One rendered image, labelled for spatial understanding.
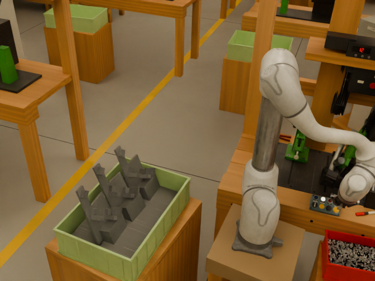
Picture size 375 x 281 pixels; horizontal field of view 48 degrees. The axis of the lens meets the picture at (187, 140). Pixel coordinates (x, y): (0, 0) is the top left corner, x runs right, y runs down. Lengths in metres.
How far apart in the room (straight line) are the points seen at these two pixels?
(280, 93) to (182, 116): 3.15
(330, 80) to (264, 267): 1.15
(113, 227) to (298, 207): 0.95
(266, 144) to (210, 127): 2.63
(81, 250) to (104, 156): 2.08
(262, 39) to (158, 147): 1.96
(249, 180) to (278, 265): 0.38
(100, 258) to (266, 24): 1.49
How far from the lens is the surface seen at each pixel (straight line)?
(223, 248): 1.94
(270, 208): 1.80
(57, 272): 2.32
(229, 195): 2.30
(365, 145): 1.81
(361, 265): 2.13
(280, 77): 1.48
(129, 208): 2.15
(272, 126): 1.76
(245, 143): 2.68
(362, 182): 1.78
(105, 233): 2.06
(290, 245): 2.04
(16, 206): 3.67
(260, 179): 1.91
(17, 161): 4.15
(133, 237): 2.11
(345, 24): 2.41
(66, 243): 2.07
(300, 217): 2.31
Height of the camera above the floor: 2.41
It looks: 35 degrees down
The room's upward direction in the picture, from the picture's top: 2 degrees clockwise
